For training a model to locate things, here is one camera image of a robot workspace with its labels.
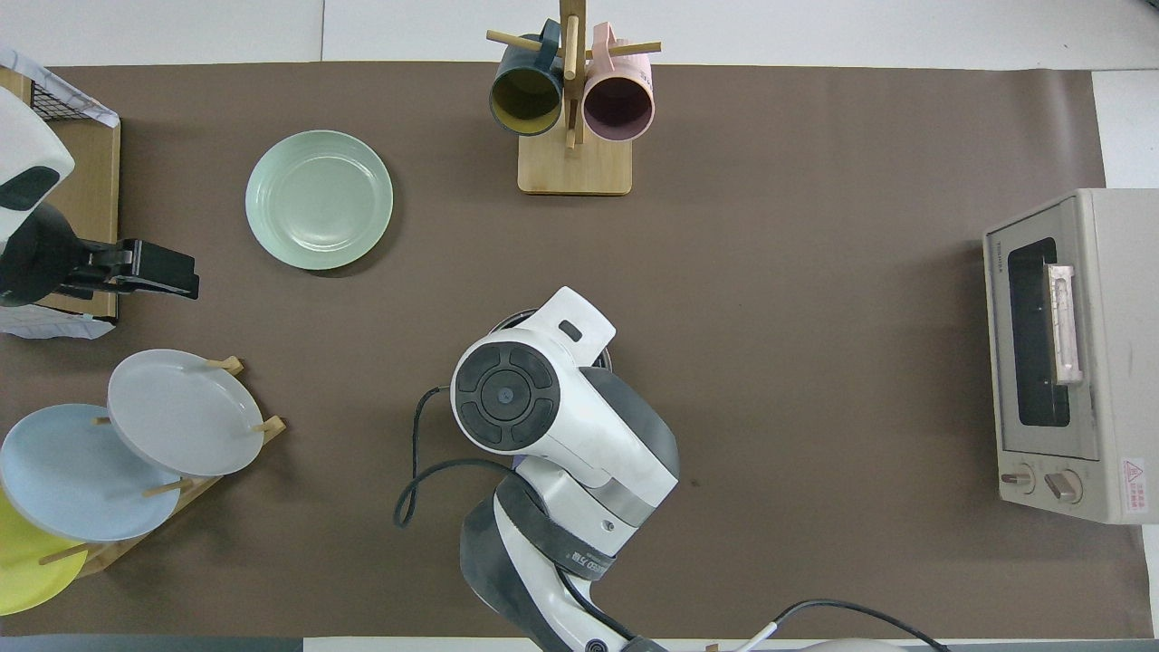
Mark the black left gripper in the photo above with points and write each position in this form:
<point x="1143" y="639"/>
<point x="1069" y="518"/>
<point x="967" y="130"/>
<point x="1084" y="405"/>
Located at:
<point x="109" y="267"/>

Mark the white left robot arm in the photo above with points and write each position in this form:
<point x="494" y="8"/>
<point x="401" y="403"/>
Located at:
<point x="27" y="154"/>

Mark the grey plate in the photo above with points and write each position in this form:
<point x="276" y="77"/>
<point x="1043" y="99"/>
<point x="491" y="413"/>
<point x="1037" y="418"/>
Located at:
<point x="186" y="412"/>

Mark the mint green plate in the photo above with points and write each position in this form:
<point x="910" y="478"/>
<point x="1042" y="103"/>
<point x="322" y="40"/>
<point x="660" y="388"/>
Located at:
<point x="317" y="199"/>

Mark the wooden plate rack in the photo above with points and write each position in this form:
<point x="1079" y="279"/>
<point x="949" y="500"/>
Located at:
<point x="195" y="489"/>

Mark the light blue plate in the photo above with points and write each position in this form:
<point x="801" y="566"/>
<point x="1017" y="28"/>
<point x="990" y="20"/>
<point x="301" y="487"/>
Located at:
<point x="72" y="475"/>

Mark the yellow plate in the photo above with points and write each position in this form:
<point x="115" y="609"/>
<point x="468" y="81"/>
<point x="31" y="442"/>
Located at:
<point x="27" y="570"/>

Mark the brown wooden board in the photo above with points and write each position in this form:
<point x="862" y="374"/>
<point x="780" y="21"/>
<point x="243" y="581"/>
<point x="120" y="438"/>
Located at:
<point x="98" y="181"/>

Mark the white patterned paper sheet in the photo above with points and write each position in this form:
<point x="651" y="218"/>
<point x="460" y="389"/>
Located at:
<point x="45" y="324"/>

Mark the pale wooden board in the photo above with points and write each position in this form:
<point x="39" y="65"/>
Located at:
<point x="11" y="78"/>

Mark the dark blue mug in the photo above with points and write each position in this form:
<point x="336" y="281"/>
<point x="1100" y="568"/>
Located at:
<point x="527" y="95"/>

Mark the wooden mug tree stand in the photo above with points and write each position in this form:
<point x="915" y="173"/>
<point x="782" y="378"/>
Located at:
<point x="575" y="167"/>

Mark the pink ribbed mug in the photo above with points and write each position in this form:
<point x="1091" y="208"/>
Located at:
<point x="618" y="104"/>

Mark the brown table mat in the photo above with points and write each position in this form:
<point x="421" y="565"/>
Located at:
<point x="815" y="407"/>

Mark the beige toaster oven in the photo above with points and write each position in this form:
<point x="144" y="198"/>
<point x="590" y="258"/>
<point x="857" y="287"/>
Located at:
<point x="1105" y="407"/>

